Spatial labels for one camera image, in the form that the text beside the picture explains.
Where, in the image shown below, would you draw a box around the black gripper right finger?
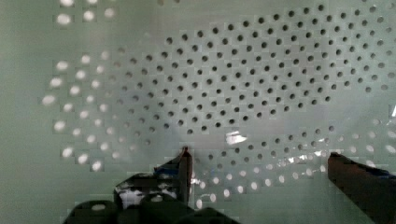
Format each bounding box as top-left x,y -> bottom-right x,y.
328,152 -> 396,224

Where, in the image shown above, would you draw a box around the mint green plastic strainer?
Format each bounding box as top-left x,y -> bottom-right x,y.
1,0 -> 395,224

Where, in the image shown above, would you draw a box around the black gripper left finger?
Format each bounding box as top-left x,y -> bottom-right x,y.
154,146 -> 192,204

